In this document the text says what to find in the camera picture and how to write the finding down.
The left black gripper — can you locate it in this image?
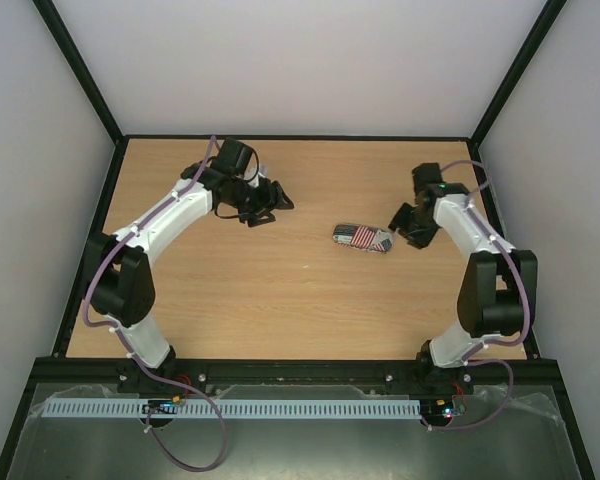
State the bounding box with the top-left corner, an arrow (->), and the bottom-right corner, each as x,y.
229,177 -> 295,227

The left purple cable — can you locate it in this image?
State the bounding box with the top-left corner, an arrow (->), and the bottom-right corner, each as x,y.
81,134 -> 229,474

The left circuit board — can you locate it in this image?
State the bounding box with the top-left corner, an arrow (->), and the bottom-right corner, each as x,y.
140,396 -> 187,415

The black aluminium frame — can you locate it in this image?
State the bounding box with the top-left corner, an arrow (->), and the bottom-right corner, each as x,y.
0,0 -> 597,480

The light blue slotted cable duct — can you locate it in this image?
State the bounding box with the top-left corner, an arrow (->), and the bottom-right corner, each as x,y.
41,398 -> 421,420

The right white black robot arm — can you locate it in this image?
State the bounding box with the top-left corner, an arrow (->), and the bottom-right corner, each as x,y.
389,163 -> 538,394

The right circuit board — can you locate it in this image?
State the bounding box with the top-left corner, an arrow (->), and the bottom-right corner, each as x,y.
420,394 -> 468,419

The circuit board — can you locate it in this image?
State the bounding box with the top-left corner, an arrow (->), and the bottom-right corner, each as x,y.
140,396 -> 187,415
420,394 -> 468,419

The patterned sunglasses case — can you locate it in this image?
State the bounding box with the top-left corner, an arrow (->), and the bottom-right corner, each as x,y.
332,223 -> 394,254

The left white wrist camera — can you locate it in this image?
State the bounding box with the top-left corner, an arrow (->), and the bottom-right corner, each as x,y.
251,164 -> 268,187

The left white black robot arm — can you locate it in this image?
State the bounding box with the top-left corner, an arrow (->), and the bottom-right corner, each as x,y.
82,138 -> 294,391

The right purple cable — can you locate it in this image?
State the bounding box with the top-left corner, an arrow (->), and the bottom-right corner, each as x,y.
422,159 -> 534,431

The purple cable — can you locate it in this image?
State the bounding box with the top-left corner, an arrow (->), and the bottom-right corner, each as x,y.
422,159 -> 534,431
81,134 -> 229,474

